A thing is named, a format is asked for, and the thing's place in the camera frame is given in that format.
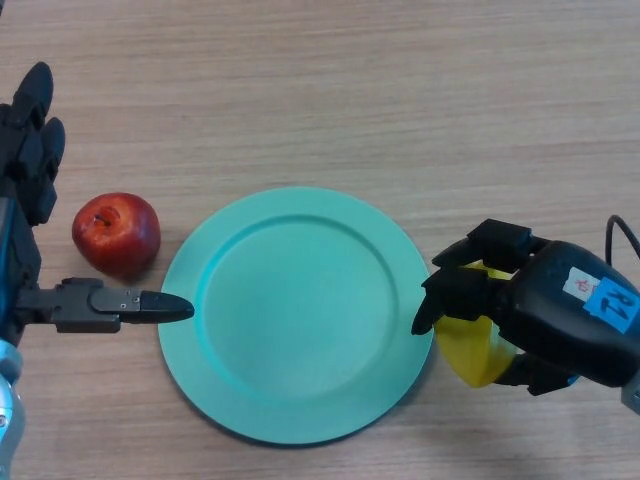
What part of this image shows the green round plate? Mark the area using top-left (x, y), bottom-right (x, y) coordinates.
top-left (158, 186), bottom-right (435, 445)

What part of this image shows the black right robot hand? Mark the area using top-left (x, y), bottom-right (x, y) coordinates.
top-left (410, 218), bottom-right (640, 397)

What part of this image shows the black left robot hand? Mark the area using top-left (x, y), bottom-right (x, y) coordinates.
top-left (0, 61), bottom-right (195, 347)

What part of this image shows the yellow starfruit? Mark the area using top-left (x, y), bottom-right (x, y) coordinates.
top-left (433, 262), bottom-right (519, 389)

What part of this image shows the red apple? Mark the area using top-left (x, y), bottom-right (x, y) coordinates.
top-left (71, 192), bottom-right (162, 279)

